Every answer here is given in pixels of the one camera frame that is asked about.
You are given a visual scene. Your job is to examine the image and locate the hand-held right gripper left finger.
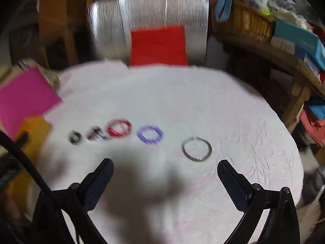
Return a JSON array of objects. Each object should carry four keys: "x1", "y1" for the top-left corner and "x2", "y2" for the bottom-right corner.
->
[{"x1": 32, "y1": 158, "x2": 114, "y2": 244}]

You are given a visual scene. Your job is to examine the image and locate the blue cloth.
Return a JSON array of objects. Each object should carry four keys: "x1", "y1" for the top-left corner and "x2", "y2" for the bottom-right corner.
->
[{"x1": 216, "y1": 0, "x2": 239, "y2": 22}]

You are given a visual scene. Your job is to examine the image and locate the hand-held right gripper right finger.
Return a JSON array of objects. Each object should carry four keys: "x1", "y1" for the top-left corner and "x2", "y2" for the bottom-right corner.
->
[{"x1": 217, "y1": 160, "x2": 299, "y2": 244}]

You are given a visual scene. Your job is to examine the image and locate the red cushion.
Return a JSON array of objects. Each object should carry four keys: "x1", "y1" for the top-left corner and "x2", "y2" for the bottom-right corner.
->
[{"x1": 129, "y1": 25, "x2": 189, "y2": 67}]

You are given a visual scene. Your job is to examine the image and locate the wooden side table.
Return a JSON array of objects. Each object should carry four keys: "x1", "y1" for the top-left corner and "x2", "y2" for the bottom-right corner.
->
[{"x1": 213, "y1": 28, "x2": 325, "y2": 133}]

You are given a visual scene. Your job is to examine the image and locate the teal box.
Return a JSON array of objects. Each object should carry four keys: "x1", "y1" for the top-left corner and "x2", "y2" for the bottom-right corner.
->
[{"x1": 270, "y1": 19, "x2": 325, "y2": 70}]

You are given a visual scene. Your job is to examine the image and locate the black cable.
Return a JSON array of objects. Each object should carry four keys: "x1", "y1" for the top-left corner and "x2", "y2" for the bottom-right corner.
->
[{"x1": 0, "y1": 131, "x2": 84, "y2": 244}]

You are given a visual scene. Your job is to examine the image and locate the dark red hair tie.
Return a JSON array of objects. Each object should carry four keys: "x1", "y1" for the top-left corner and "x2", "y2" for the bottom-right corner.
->
[{"x1": 107, "y1": 118, "x2": 133, "y2": 138}]

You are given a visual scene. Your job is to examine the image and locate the red folded cloths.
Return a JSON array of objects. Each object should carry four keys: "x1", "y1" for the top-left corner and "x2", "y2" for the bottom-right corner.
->
[{"x1": 300, "y1": 107, "x2": 325, "y2": 146}]

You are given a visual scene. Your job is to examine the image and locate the grey cloth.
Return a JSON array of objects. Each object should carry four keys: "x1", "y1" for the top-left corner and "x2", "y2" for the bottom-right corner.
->
[{"x1": 302, "y1": 166, "x2": 325, "y2": 206}]

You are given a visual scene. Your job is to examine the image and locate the silver bangle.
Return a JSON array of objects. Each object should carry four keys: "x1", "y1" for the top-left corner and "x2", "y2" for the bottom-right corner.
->
[{"x1": 181, "y1": 137, "x2": 212, "y2": 162}]

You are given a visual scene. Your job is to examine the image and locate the silver foil sheet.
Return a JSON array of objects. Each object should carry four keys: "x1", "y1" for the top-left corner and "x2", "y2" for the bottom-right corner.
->
[{"x1": 88, "y1": 0, "x2": 210, "y2": 68}]

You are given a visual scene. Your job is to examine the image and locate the pink cushion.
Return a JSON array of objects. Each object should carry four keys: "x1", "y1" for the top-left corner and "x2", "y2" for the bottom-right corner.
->
[{"x1": 0, "y1": 67, "x2": 64, "y2": 139}]

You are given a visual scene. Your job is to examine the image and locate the wicker basket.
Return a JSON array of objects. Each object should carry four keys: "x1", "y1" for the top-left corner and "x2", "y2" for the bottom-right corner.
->
[{"x1": 223, "y1": 0, "x2": 276, "y2": 42}]

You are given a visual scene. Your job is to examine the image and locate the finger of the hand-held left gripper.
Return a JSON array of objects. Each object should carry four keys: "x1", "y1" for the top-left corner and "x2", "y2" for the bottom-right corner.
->
[{"x1": 14, "y1": 131, "x2": 29, "y2": 148}]

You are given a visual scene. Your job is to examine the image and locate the shiny crumpled wrapper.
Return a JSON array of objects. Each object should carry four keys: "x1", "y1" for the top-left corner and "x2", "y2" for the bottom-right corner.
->
[{"x1": 18, "y1": 58, "x2": 61, "y2": 89}]

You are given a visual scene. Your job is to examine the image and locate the black hair tie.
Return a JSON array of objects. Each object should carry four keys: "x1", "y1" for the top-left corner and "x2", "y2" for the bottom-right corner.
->
[{"x1": 68, "y1": 130, "x2": 84, "y2": 145}]

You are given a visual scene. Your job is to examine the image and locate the white blanket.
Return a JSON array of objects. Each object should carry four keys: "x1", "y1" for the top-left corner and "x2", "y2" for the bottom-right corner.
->
[{"x1": 43, "y1": 61, "x2": 304, "y2": 244}]

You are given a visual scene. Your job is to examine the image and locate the purple bead bracelet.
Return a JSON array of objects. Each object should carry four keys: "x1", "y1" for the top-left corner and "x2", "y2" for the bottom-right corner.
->
[{"x1": 136, "y1": 124, "x2": 164, "y2": 145}]

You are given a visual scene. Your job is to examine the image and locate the orange box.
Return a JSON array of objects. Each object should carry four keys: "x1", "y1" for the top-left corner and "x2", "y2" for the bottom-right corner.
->
[{"x1": 6, "y1": 115, "x2": 53, "y2": 206}]

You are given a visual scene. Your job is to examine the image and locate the multicolour bead bracelet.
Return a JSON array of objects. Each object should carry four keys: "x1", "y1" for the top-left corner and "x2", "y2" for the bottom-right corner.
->
[{"x1": 86, "y1": 126, "x2": 109, "y2": 141}]

